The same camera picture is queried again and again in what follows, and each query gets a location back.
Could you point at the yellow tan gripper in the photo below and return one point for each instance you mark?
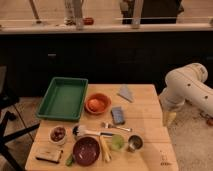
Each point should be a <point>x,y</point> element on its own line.
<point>168,117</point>

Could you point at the grey towel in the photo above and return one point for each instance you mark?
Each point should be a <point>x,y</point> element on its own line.
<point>125,93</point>

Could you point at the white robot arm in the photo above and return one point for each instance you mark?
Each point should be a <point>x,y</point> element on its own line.
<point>186,84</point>

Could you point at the metal cup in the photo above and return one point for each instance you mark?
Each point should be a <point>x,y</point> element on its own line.
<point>135,142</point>

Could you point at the blue grey sponge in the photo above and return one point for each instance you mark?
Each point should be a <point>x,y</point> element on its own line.
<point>117,115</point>

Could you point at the green plastic cup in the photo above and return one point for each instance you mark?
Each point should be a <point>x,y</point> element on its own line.
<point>117,142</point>

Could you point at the orange bowl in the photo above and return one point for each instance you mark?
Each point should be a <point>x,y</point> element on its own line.
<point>100,96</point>

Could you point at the orange fruit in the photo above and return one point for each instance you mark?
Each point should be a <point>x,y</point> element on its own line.
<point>96,105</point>

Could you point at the dark red bowl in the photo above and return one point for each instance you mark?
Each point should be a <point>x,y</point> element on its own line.
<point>86,151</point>

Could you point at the green plastic tray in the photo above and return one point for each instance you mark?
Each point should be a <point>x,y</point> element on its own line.
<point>64,99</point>

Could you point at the green vegetable piece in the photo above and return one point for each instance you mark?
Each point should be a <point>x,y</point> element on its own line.
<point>69,160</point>

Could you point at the small white bowl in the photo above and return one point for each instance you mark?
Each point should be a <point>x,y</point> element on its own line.
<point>57,135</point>

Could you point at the wooden block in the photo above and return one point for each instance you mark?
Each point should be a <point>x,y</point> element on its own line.
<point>48,154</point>

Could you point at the red object on counter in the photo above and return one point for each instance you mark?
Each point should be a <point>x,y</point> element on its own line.
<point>88,21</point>

